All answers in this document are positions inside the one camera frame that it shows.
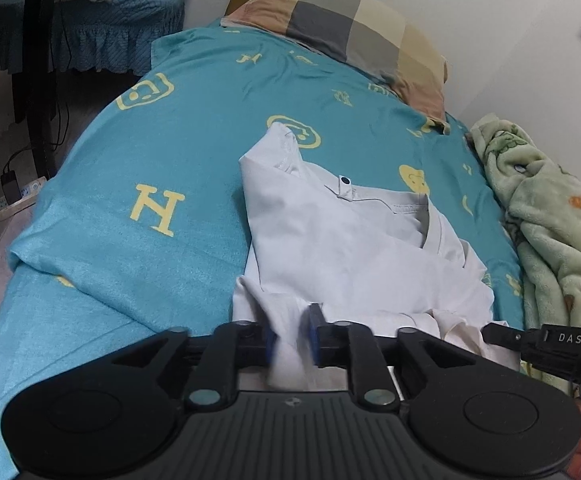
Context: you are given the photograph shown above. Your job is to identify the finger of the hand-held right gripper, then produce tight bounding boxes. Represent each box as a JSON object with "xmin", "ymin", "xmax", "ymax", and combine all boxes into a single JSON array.
[{"xmin": 481, "ymin": 322, "xmax": 526, "ymax": 352}]

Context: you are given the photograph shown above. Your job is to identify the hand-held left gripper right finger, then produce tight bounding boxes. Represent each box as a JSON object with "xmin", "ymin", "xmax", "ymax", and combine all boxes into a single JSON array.
[{"xmin": 307, "ymin": 303, "xmax": 476, "ymax": 408}]

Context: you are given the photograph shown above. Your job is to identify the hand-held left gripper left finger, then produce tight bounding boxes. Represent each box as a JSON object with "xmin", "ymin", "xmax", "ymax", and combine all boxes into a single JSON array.
[{"xmin": 103, "ymin": 320, "xmax": 277, "ymax": 408}]

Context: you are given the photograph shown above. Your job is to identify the white t-shirt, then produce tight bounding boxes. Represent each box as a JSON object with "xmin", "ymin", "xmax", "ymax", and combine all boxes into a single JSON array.
[{"xmin": 231, "ymin": 122, "xmax": 519, "ymax": 391}]

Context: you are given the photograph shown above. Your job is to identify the green fleece printed blanket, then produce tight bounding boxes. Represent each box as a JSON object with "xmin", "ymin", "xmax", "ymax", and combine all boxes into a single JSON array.
[{"xmin": 465, "ymin": 114, "xmax": 581, "ymax": 401}]

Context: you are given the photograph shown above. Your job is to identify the teal printed bed sheet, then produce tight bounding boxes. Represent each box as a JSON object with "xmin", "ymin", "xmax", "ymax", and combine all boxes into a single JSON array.
[{"xmin": 0, "ymin": 16, "xmax": 526, "ymax": 441}]

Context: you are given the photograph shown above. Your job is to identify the white power strip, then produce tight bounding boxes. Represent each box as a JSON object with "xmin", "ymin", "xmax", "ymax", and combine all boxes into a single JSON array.
[{"xmin": 0, "ymin": 176, "xmax": 48, "ymax": 221}]

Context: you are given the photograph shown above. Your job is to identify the black power adapter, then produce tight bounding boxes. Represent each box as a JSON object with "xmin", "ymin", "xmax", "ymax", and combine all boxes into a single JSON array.
[{"xmin": 0, "ymin": 170, "xmax": 21, "ymax": 201}]

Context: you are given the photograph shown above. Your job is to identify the plaid pillow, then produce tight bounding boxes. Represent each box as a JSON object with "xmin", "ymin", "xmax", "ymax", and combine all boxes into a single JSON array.
[{"xmin": 220, "ymin": 0, "xmax": 449, "ymax": 133}]

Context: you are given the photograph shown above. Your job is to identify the dark table with white edge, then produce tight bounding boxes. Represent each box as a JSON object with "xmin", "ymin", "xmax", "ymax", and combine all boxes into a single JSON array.
[{"xmin": 13, "ymin": 0, "xmax": 64, "ymax": 178}]

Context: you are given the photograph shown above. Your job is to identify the black power cable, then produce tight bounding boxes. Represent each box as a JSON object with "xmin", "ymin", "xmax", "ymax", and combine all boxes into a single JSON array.
[{"xmin": 3, "ymin": 0, "xmax": 74, "ymax": 176}]

